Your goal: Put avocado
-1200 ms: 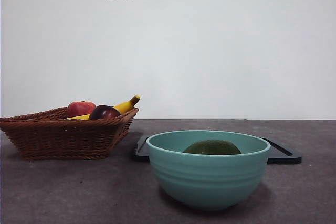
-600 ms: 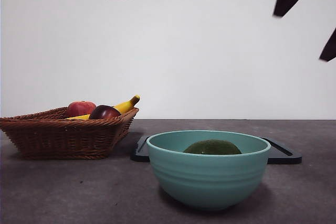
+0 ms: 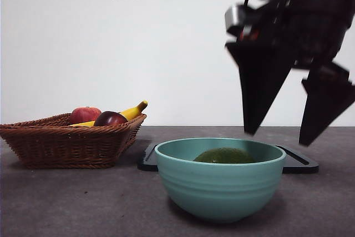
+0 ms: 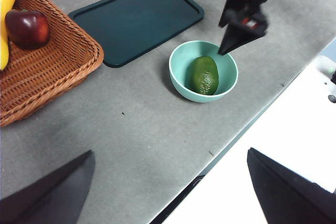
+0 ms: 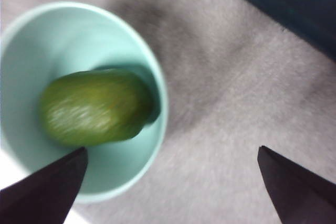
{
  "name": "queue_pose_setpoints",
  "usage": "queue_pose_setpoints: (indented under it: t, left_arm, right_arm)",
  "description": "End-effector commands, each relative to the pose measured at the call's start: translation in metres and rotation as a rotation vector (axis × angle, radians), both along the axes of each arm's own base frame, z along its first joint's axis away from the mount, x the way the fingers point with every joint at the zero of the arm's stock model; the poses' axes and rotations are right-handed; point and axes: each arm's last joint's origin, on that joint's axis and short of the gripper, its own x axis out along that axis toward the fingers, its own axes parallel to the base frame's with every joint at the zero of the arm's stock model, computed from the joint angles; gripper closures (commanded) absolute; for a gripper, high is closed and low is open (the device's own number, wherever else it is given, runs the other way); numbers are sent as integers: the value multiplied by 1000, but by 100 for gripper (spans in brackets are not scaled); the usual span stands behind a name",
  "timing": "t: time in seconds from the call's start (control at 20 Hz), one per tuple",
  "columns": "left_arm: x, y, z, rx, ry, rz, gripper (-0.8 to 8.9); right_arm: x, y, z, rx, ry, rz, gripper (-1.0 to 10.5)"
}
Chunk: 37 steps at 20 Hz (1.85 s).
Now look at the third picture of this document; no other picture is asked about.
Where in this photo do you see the green avocado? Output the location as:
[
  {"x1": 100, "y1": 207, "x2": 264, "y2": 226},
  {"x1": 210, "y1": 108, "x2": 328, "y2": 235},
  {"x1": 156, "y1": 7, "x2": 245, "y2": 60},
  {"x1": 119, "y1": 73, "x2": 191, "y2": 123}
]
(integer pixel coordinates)
[{"x1": 193, "y1": 147, "x2": 255, "y2": 164}]

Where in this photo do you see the teal ceramic bowl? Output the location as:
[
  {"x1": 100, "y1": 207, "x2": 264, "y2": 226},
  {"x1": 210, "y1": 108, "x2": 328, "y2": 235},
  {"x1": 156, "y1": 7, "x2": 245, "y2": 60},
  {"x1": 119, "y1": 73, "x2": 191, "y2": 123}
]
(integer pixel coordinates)
[{"x1": 154, "y1": 137, "x2": 286, "y2": 223}]

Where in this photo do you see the black rectangular tray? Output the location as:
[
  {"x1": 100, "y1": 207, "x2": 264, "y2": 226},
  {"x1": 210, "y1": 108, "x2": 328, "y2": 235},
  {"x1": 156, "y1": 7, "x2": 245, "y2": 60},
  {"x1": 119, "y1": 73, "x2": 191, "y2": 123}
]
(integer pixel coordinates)
[{"x1": 137, "y1": 142, "x2": 320, "y2": 174}]

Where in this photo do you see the yellow banana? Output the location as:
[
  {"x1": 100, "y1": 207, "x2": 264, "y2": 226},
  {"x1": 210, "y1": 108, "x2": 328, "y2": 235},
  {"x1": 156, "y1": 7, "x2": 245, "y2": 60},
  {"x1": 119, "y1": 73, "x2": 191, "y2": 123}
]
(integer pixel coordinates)
[{"x1": 68, "y1": 100, "x2": 148, "y2": 127}]

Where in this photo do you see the dark red plum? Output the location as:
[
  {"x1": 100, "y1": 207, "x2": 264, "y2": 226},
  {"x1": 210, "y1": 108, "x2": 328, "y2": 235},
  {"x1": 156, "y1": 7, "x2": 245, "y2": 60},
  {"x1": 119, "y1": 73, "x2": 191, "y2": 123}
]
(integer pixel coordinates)
[{"x1": 93, "y1": 110, "x2": 129, "y2": 127}]

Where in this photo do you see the red apple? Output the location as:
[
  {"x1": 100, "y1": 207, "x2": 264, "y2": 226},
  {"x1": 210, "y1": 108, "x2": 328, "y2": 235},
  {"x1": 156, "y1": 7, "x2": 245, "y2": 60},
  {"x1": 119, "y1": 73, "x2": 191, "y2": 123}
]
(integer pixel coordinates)
[{"x1": 69, "y1": 106, "x2": 102, "y2": 125}]

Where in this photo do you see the brown wicker basket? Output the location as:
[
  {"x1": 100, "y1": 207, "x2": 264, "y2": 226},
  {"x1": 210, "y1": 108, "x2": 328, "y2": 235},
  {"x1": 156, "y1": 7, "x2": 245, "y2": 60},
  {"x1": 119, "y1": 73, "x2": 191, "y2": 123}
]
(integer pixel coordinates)
[{"x1": 0, "y1": 113, "x2": 148, "y2": 170}]

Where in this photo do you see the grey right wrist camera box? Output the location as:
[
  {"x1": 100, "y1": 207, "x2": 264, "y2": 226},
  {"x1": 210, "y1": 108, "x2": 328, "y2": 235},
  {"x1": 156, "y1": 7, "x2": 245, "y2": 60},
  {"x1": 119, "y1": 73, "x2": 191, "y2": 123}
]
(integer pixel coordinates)
[{"x1": 224, "y1": 3, "x2": 260, "y2": 40}]

